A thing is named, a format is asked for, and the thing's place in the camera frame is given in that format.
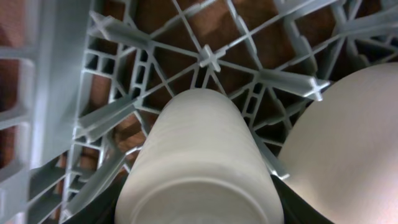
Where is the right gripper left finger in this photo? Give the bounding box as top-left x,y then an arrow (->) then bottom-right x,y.
64,175 -> 127,224

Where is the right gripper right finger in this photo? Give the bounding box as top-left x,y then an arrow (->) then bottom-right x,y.
271,175 -> 332,224

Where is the beige plate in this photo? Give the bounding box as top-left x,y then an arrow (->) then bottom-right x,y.
279,63 -> 397,223

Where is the white cup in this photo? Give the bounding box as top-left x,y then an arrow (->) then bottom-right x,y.
114,88 -> 284,223

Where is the grey dishwasher rack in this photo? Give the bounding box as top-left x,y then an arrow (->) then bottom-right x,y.
1,1 -> 397,223

